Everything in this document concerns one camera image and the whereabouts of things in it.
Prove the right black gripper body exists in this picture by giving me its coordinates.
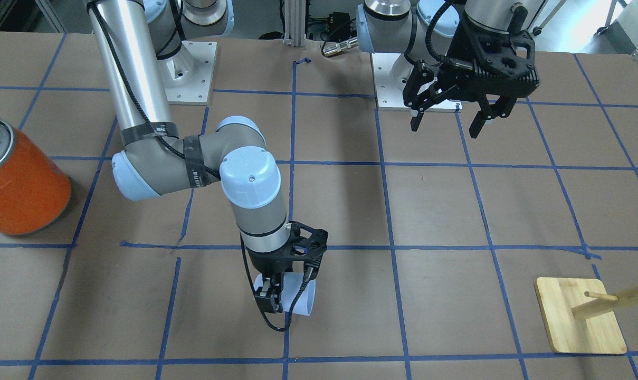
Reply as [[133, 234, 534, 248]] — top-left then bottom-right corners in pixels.
[[243, 221, 329, 296]]

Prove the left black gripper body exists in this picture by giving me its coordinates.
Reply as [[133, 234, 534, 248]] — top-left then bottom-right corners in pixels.
[[402, 21, 540, 115]]

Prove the light blue plastic cup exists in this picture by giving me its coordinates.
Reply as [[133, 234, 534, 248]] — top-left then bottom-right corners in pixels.
[[253, 272, 316, 316]]

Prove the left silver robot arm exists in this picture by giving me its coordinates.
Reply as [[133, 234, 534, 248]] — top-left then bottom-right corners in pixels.
[[356, 1, 545, 139]]

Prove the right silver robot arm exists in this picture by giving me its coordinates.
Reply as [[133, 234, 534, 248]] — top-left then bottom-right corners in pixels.
[[85, 1, 328, 316]]

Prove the wooden cup stand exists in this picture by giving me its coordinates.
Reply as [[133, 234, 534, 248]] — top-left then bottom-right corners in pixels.
[[533, 276, 638, 355]]

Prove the orange metal can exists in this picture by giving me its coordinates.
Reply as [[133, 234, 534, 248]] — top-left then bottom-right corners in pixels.
[[0, 118, 72, 235]]

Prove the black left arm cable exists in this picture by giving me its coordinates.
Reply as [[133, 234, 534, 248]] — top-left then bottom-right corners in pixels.
[[425, 0, 475, 67]]

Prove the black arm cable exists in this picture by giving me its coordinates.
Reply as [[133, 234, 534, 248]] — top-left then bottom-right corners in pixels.
[[425, 0, 475, 67], [87, 0, 293, 333]]

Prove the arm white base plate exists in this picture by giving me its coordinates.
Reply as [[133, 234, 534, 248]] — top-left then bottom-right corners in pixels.
[[370, 52, 463, 112], [157, 41, 217, 106]]

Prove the silver cable connector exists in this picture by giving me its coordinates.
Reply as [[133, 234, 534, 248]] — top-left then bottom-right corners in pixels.
[[321, 37, 359, 58]]

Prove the aluminium frame post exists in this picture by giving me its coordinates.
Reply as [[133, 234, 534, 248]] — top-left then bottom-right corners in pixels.
[[282, 0, 308, 50]]

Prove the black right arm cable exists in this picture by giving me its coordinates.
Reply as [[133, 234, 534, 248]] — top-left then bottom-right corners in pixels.
[[87, 0, 293, 333]]

